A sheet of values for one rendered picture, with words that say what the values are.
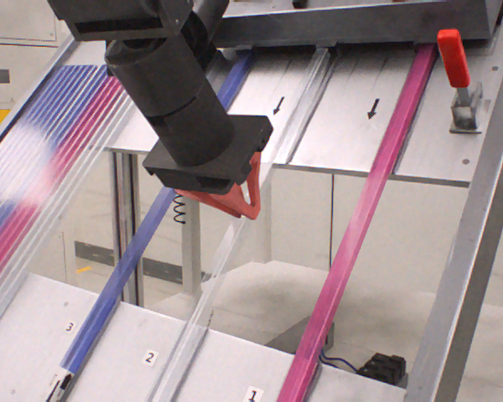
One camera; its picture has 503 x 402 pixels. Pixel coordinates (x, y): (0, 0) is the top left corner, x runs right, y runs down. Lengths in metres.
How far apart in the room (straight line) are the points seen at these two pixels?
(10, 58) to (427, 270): 1.67
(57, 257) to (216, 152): 1.55
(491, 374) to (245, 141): 0.65
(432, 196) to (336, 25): 1.72
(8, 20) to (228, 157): 1.44
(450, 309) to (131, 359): 0.28
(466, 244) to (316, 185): 2.08
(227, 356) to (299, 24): 0.36
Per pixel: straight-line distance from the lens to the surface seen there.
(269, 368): 0.46
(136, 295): 1.17
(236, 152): 0.45
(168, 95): 0.42
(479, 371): 0.99
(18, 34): 1.86
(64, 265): 2.00
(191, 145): 0.45
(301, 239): 2.60
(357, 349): 1.01
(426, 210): 2.33
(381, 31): 0.62
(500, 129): 0.52
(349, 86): 0.62
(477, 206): 0.47
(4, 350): 0.65
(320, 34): 0.65
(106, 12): 0.39
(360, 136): 0.56
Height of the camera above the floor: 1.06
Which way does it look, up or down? 13 degrees down
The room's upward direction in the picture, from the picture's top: straight up
